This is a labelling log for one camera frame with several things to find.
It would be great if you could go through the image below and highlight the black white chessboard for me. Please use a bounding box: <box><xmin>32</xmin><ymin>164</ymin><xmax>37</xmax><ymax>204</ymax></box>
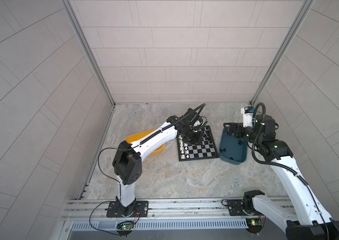
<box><xmin>176</xmin><ymin>125</ymin><xmax>219</xmax><ymax>162</ymax></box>

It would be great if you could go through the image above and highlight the teal plastic bin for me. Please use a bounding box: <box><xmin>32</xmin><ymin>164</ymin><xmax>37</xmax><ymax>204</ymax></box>
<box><xmin>219</xmin><ymin>129</ymin><xmax>248</xmax><ymax>165</ymax></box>

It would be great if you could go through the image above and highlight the yellow plastic tray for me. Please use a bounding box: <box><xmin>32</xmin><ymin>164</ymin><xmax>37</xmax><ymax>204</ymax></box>
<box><xmin>126</xmin><ymin>129</ymin><xmax>165</xmax><ymax>157</ymax></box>

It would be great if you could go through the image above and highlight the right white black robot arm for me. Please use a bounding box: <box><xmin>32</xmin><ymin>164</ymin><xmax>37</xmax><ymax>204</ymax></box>
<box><xmin>224</xmin><ymin>103</ymin><xmax>339</xmax><ymax>240</ymax></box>

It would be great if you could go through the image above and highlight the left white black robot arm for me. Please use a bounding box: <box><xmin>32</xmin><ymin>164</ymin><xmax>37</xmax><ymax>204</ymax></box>
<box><xmin>112</xmin><ymin>104</ymin><xmax>206</xmax><ymax>217</ymax></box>

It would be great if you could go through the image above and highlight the right circuit board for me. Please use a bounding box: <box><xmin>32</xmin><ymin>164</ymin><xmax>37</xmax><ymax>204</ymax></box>
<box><xmin>246</xmin><ymin>218</ymin><xmax>263</xmax><ymax>234</ymax></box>

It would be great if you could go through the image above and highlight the left green circuit board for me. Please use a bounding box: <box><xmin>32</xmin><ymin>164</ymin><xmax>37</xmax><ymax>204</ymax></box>
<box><xmin>116</xmin><ymin>221</ymin><xmax>135</xmax><ymax>231</ymax></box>

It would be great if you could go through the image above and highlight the ventilation grille strip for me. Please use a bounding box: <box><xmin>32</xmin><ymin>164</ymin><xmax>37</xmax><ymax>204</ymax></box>
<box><xmin>71</xmin><ymin>218</ymin><xmax>248</xmax><ymax>231</ymax></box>

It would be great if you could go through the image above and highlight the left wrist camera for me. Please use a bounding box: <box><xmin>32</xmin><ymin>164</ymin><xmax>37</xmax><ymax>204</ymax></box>
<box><xmin>193</xmin><ymin>120</ymin><xmax>202</xmax><ymax>127</ymax></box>

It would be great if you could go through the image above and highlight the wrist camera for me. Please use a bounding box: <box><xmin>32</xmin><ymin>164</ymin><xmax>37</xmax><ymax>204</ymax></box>
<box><xmin>193</xmin><ymin>120</ymin><xmax>202</xmax><ymax>127</ymax></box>
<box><xmin>240</xmin><ymin>106</ymin><xmax>254</xmax><ymax>128</ymax></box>

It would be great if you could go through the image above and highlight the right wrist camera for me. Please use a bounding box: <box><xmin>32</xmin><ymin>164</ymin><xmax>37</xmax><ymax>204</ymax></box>
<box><xmin>240</xmin><ymin>106</ymin><xmax>254</xmax><ymax>128</ymax></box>

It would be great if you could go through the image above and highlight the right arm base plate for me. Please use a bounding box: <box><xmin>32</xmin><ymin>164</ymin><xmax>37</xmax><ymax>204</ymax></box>
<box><xmin>221</xmin><ymin>199</ymin><xmax>262</xmax><ymax>217</ymax></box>

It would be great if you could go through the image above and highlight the left black cable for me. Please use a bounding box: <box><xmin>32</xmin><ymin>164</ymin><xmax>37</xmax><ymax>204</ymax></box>
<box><xmin>89</xmin><ymin>146</ymin><xmax>122</xmax><ymax>236</ymax></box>

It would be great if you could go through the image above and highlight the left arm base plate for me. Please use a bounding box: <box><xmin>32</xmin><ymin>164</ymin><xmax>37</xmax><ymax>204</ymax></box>
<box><xmin>107</xmin><ymin>200</ymin><xmax>149</xmax><ymax>218</ymax></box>

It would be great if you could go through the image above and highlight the aluminium mounting rail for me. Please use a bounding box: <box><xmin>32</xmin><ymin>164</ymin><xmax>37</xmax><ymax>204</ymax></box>
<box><xmin>62</xmin><ymin>197</ymin><xmax>252</xmax><ymax>221</ymax></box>

